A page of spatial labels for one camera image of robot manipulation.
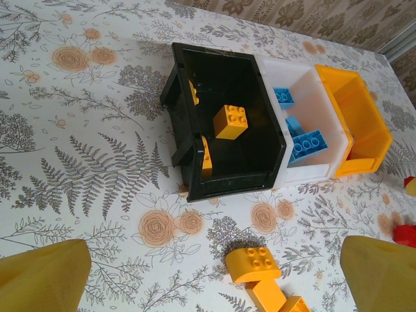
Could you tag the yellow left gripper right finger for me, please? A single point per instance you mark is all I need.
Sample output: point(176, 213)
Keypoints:
point(380, 276)

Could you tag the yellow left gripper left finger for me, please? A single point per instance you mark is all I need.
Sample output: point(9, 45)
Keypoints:
point(42, 279)

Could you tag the yellow smooth-sided lego brick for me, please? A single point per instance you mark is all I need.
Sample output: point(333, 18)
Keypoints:
point(265, 294)

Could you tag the small blue lego brick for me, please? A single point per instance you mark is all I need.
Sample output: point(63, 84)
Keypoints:
point(284, 97)

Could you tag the long yellow curved lego brick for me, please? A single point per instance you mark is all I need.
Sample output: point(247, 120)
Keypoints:
point(207, 159)

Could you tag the red curved lego brick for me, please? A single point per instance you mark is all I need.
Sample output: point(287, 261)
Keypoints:
point(406, 235)

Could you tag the yellow hollow two-by-two lego brick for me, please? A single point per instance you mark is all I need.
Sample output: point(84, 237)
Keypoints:
point(295, 305)

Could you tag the yellow curved studded lego brick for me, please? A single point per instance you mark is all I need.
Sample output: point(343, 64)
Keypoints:
point(247, 266)

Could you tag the yellow plastic bin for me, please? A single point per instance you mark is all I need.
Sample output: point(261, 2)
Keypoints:
point(357, 107)

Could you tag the black plastic bin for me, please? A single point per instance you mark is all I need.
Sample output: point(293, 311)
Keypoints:
point(234, 182)

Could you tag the white plastic bin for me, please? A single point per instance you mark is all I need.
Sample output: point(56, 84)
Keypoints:
point(312, 97)

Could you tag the grey metal frame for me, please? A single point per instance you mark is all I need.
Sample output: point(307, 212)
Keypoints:
point(401, 48)

